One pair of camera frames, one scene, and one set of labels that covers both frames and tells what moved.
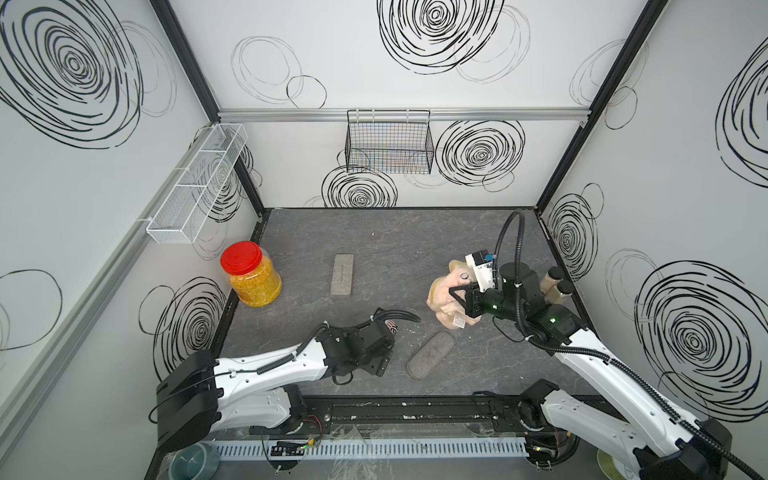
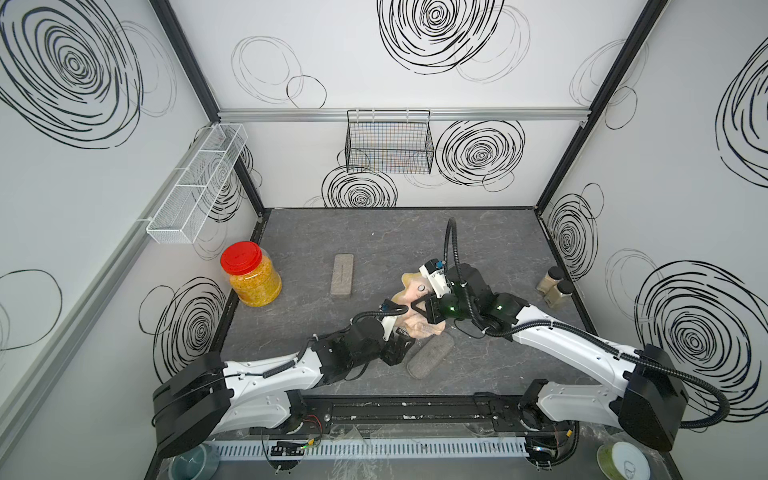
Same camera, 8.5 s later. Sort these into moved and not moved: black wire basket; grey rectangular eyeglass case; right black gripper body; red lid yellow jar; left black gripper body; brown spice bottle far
Moved: right black gripper body; left black gripper body
Not moved: grey rectangular eyeglass case; brown spice bottle far; black wire basket; red lid yellow jar
